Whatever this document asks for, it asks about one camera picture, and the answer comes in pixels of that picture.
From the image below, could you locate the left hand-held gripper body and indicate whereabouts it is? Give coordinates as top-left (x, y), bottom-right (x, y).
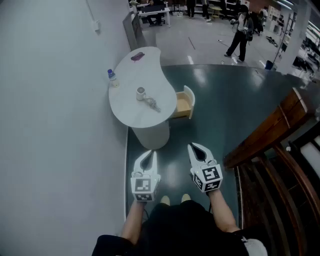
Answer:
top-left (130, 169), bottom-right (162, 202)

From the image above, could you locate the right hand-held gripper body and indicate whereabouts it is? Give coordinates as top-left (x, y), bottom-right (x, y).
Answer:
top-left (190, 160), bottom-right (224, 193)

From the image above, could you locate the large white wooden drawer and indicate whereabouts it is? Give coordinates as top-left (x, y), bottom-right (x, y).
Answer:
top-left (171, 85), bottom-right (196, 120)

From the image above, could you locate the cream hair dryer with cable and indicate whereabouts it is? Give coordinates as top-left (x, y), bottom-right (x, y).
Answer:
top-left (136, 86), bottom-right (162, 113)

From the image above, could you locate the person's right forearm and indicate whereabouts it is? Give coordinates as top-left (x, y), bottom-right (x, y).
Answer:
top-left (207, 188), bottom-right (241, 233)

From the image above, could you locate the person's left forearm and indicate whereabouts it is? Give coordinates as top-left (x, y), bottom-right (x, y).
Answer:
top-left (121, 199), bottom-right (147, 246)

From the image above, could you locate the white kidney-shaped table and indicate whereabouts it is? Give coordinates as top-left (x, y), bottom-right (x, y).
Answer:
top-left (108, 46), bottom-right (178, 150)

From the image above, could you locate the dark green round rug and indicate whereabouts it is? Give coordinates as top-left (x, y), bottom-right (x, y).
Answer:
top-left (124, 64), bottom-right (320, 226)

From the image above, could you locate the person's black clothing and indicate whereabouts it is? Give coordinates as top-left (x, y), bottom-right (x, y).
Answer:
top-left (91, 199), bottom-right (251, 256)

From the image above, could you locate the brown wooden bench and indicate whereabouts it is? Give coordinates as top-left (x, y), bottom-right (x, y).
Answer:
top-left (223, 87), bottom-right (320, 256)

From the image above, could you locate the white pouch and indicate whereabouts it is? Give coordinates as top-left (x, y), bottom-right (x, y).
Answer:
top-left (243, 238), bottom-right (268, 256)

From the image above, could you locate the blue cap plastic bottle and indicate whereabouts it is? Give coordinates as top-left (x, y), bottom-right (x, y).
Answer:
top-left (107, 68), bottom-right (120, 88)

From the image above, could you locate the white cushion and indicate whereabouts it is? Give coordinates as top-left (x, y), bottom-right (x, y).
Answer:
top-left (299, 136), bottom-right (320, 173)

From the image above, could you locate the purple folded cloth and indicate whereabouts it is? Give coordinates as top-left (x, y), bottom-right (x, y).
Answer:
top-left (130, 51), bottom-right (145, 62)

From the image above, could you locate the grey metal cabinet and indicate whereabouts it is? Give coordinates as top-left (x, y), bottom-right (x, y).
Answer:
top-left (122, 11), bottom-right (147, 51)

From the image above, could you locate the grey floor stand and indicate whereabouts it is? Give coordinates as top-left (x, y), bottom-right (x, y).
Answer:
top-left (271, 12), bottom-right (293, 66)

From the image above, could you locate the yellow round table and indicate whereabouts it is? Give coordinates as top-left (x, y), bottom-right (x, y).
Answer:
top-left (211, 6), bottom-right (223, 20)

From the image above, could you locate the white desk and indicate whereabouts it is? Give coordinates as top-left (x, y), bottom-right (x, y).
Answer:
top-left (136, 7), bottom-right (171, 28)

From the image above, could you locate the white shelf unit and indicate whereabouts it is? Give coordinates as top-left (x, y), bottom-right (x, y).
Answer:
top-left (267, 4), bottom-right (282, 33)

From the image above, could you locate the black floor cable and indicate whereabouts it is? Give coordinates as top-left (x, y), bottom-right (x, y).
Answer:
top-left (217, 39), bottom-right (235, 51)

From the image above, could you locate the white wall conduit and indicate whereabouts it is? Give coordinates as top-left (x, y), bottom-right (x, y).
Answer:
top-left (86, 0), bottom-right (98, 23)

